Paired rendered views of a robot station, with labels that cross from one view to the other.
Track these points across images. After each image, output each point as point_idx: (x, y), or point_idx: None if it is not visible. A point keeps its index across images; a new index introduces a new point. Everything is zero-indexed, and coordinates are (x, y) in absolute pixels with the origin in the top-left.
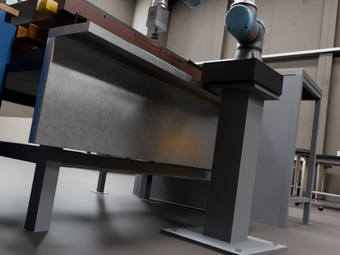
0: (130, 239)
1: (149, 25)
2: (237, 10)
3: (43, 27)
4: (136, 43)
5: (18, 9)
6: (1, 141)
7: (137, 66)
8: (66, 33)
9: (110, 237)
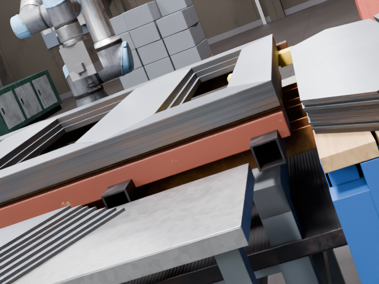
0: (268, 280)
1: (98, 70)
2: (128, 47)
3: (280, 83)
4: None
5: (276, 60)
6: (325, 263)
7: None
8: None
9: (282, 283)
